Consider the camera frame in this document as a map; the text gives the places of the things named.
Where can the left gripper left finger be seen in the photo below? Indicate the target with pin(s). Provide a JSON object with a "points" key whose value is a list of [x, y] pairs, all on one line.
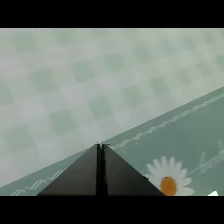
{"points": [[80, 176]]}

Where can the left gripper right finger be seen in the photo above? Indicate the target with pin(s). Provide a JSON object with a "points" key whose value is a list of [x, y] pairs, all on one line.
{"points": [[126, 178]]}

